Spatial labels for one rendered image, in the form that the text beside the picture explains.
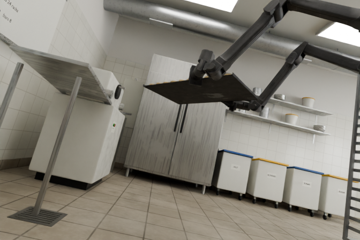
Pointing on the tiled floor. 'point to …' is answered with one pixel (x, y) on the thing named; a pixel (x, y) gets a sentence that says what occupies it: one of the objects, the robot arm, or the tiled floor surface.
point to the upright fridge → (174, 130)
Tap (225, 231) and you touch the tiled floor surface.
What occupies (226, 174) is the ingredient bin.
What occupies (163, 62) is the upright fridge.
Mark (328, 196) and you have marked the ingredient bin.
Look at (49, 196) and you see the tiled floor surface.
